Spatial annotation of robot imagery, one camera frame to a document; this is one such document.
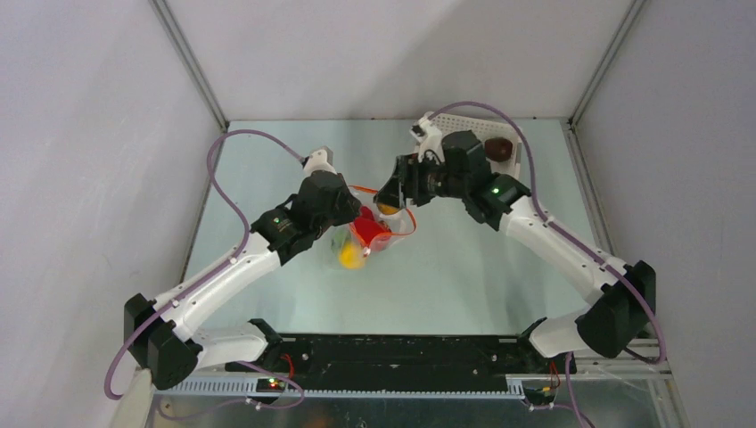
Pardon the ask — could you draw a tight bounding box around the brown toy kiwi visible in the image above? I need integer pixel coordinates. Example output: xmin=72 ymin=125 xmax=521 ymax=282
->
xmin=376 ymin=203 xmax=400 ymax=216

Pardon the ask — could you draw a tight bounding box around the green toy watermelon ball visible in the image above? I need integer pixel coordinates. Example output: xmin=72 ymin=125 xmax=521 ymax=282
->
xmin=331 ymin=228 xmax=351 ymax=254

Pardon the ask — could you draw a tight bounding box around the red toy wax apple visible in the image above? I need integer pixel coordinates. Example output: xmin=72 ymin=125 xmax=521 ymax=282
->
xmin=349 ymin=221 xmax=391 ymax=247

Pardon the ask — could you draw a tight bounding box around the dark purple toy plum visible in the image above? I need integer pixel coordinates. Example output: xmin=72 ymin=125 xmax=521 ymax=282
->
xmin=483 ymin=137 xmax=514 ymax=163

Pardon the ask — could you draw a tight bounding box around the clear zip bag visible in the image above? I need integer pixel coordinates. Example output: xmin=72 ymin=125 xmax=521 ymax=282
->
xmin=325 ymin=185 xmax=417 ymax=270

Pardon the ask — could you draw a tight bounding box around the yellow green toy mango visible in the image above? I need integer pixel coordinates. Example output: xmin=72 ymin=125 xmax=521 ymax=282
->
xmin=337 ymin=242 xmax=366 ymax=270

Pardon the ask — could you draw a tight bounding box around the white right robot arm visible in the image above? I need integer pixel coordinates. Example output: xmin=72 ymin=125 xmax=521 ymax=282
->
xmin=374 ymin=125 xmax=655 ymax=373

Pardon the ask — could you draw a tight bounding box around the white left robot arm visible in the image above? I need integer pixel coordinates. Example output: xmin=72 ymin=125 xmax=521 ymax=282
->
xmin=124 ymin=170 xmax=360 ymax=391

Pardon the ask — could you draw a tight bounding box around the white perforated plastic basket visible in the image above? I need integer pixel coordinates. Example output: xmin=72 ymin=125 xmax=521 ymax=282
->
xmin=431 ymin=113 xmax=523 ymax=179

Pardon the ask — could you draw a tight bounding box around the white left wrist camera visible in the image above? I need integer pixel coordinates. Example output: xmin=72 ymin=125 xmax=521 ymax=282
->
xmin=302 ymin=146 xmax=337 ymax=177

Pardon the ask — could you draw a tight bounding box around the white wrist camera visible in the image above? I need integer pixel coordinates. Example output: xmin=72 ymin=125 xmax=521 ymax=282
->
xmin=302 ymin=146 xmax=337 ymax=177
xmin=410 ymin=116 xmax=444 ymax=165

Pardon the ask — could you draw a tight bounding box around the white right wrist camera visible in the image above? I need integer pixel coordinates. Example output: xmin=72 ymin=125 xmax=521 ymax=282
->
xmin=410 ymin=116 xmax=444 ymax=165

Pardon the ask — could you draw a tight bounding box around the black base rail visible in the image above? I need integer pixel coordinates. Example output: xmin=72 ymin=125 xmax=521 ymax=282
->
xmin=254 ymin=333 xmax=577 ymax=391

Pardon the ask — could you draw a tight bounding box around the grey slotted cable duct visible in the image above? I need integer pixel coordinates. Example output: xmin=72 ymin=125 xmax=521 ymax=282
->
xmin=155 ymin=375 xmax=525 ymax=399

